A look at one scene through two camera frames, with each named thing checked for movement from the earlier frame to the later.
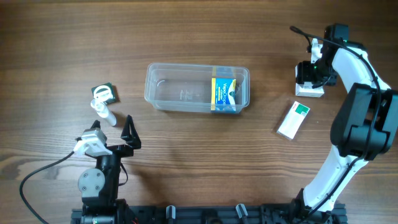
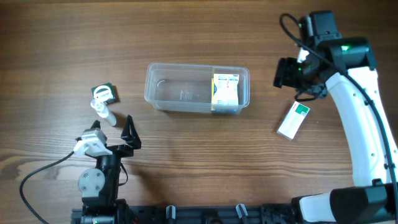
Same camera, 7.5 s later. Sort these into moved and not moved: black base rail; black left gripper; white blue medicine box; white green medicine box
Moved: white blue medicine box
Not moved: black left gripper; black base rail; white green medicine box
